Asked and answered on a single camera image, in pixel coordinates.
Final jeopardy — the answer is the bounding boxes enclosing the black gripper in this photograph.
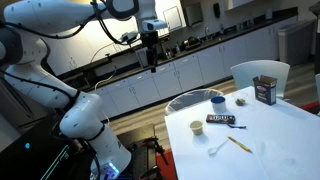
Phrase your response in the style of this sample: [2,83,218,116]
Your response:
[141,30,161,73]

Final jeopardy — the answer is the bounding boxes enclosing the white plastic spoon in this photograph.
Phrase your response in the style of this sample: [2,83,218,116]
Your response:
[207,138,230,156]

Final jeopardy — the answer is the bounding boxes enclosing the dark coffee machine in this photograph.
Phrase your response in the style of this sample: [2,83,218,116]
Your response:
[160,41,175,60]

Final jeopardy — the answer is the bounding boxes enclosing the white lower kitchen cabinets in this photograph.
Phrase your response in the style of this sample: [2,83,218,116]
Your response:
[89,15,299,122]

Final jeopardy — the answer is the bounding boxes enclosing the white kitchen cabinets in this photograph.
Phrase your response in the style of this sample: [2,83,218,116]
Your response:
[43,0,188,76]
[89,15,299,122]

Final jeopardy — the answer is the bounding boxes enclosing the kitchen faucet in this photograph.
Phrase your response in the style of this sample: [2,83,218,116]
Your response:
[203,25,212,42]

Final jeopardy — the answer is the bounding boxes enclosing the paper towel dispenser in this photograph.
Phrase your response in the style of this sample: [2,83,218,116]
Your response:
[184,1,205,28]

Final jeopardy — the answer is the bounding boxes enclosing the small paper cup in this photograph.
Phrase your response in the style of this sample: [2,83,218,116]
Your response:
[189,120,205,136]

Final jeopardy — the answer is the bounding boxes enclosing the white cup with blue rim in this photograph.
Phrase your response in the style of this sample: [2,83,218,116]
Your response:
[210,96,227,114]

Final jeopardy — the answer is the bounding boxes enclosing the white upper kitchen cabinets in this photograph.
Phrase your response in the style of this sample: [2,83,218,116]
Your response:
[43,0,188,76]

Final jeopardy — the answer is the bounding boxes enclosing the dark candy bar wrapper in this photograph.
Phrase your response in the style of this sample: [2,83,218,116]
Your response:
[205,113,236,125]

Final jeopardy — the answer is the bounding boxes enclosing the black soap dispenser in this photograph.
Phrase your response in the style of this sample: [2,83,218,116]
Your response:
[213,2,222,20]

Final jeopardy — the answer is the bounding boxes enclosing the clear plastic cup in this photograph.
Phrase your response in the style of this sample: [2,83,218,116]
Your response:
[232,91,249,107]

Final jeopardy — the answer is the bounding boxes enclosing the small black pen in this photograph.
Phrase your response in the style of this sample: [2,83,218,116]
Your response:
[227,123,247,130]

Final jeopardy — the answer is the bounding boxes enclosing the white chair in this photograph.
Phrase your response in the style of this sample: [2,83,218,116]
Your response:
[229,59,291,100]
[314,73,320,101]

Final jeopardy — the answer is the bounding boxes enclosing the black kitchen countertop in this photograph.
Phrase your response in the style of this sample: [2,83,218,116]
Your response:
[56,6,299,93]

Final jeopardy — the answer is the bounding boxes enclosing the open cardboard food box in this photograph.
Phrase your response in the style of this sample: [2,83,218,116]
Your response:
[252,74,279,106]

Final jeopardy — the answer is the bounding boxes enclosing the yellow pencil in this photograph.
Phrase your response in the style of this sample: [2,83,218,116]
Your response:
[226,135,253,154]

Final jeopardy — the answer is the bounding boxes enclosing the white container on counter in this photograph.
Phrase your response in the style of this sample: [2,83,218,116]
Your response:
[264,7,274,21]

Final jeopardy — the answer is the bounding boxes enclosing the white waste bin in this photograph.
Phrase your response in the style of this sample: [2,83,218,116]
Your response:
[277,18,317,67]

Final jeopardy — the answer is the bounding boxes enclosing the steel refrigerator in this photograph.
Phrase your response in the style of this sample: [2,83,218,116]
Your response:
[0,78,58,131]

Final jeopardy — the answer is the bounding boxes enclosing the black robot control box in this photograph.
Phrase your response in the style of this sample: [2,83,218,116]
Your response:
[0,113,101,180]

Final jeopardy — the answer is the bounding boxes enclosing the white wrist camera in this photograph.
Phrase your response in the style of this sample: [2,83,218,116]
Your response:
[141,18,168,33]

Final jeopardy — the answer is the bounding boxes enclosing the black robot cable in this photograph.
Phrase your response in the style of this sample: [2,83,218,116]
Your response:
[0,0,144,101]

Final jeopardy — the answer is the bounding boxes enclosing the small white wall cabinet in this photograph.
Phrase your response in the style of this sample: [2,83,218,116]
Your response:
[225,0,256,12]

